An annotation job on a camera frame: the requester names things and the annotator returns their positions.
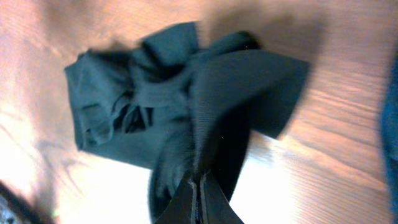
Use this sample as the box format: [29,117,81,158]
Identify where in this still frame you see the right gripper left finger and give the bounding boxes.
[155,178,197,224]

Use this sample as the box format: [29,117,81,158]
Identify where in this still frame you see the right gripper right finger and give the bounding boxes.
[200,172,244,224]

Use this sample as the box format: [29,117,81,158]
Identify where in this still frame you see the black t-shirt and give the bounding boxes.
[65,22,310,223]

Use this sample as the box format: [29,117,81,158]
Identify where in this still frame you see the navy blue garment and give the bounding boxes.
[381,55,397,224]

